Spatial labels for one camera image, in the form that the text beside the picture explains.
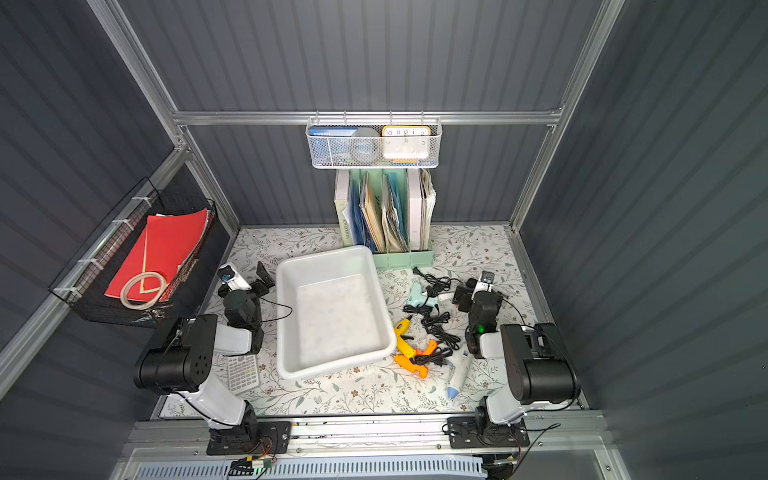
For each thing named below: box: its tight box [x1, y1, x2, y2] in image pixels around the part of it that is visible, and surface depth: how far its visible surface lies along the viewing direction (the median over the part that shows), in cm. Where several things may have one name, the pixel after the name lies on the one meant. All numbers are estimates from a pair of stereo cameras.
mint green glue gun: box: [407, 281, 439, 307], surface depth 98 cm
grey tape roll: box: [349, 127, 382, 164], surface depth 90 cm
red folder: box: [105, 208, 209, 301], surface depth 75 cm
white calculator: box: [227, 354, 259, 394], surface depth 84 cm
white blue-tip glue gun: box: [448, 350, 473, 400], surface depth 83 cm
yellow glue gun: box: [394, 315, 417, 359], surface depth 86 cm
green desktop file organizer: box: [334, 168, 436, 268], surface depth 102 cm
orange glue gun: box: [394, 340, 438, 379], surface depth 85 cm
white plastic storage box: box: [276, 245, 397, 381], surface depth 96 cm
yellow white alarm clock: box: [382, 125, 432, 164], surface depth 90 cm
